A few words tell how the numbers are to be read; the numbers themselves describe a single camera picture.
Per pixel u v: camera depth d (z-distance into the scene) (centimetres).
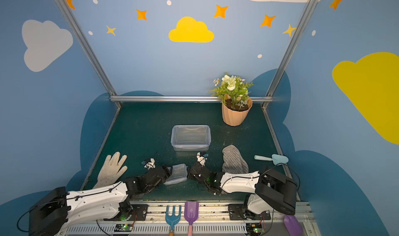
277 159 93
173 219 72
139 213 73
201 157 77
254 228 71
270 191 44
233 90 91
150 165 74
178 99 126
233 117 99
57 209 42
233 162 90
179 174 87
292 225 71
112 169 88
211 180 64
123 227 71
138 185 62
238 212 76
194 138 101
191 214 74
